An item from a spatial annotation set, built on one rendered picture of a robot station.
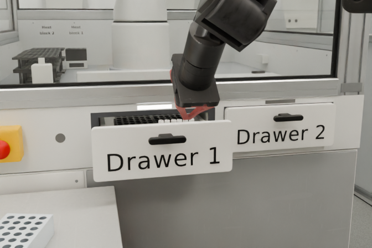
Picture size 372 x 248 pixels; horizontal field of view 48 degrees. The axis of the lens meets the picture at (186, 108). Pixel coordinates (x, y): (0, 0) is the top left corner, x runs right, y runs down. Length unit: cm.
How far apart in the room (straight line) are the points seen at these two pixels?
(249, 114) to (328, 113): 21
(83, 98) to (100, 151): 16
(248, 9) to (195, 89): 17
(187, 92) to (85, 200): 38
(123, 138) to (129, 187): 22
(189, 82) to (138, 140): 23
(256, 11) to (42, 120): 58
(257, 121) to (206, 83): 40
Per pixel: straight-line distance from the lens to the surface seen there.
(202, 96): 66
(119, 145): 84
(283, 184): 114
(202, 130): 86
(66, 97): 97
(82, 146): 99
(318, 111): 110
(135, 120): 100
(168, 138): 82
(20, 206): 95
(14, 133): 95
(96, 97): 97
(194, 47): 60
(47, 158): 100
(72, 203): 92
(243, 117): 102
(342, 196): 124
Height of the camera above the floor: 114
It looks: 12 degrees down
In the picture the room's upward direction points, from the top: straight up
